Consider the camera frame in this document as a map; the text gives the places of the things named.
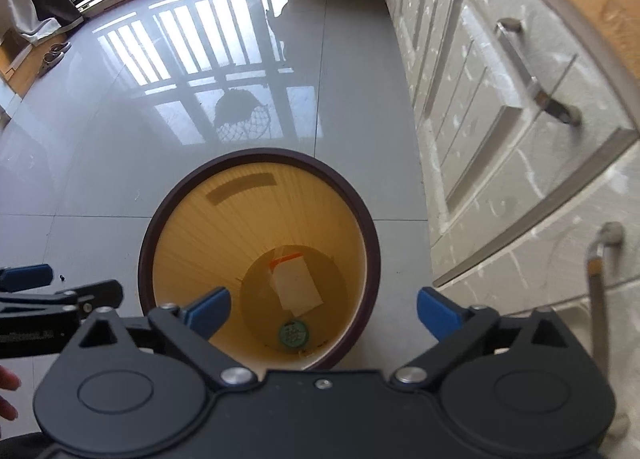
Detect pair of grey slippers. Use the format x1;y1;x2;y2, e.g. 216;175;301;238
37;41;72;76

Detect yellow bin with brown rim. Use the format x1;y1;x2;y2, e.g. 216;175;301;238
138;149;382;373

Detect white paper with orange edge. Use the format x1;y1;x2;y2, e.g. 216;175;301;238
269;253;324;317

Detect metal drawer handle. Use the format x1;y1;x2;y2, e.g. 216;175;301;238
586;221;624;382
495;18;583;128

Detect green round cap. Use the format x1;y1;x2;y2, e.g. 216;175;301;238
278;319;311;351

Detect brown cardboard box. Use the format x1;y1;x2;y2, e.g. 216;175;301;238
0;26;37;84

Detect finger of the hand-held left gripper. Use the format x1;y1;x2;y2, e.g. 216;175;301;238
0;264;54;294
0;280;124;326

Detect white cabinet with drawers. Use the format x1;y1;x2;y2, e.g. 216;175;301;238
378;0;640;459

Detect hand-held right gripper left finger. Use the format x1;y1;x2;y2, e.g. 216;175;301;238
79;287;255;388

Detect person's left hand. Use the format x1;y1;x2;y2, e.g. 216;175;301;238
0;365;22;422

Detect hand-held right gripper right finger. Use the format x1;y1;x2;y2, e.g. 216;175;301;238
391;287;568;387

